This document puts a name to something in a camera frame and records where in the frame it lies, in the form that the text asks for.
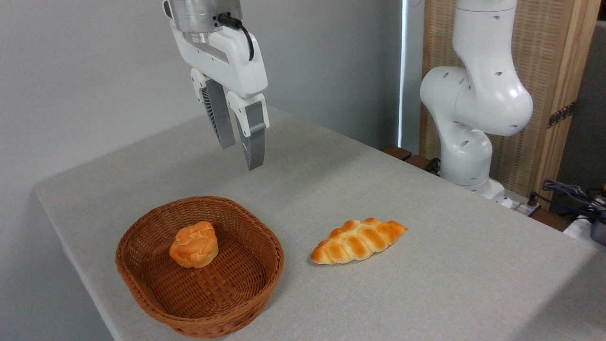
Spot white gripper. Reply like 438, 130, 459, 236
169, 21, 270, 171

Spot long braided bread loaf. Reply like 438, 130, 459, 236
311, 217, 408, 265

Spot round orange bread bun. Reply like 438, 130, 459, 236
169, 221, 219, 269

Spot brown wicker basket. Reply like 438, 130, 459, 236
115, 196, 285, 339

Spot dark brown wooden ledge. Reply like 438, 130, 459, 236
382, 145, 442, 177

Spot white power strip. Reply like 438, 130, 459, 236
501, 191, 541, 217

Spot metal screen hinge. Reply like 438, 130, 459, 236
548, 101, 577, 129

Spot grey device box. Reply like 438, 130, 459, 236
590, 220, 606, 246

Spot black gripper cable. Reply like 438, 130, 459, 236
216, 13, 255, 62

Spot dark cable bundle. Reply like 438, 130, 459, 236
541, 179, 606, 224

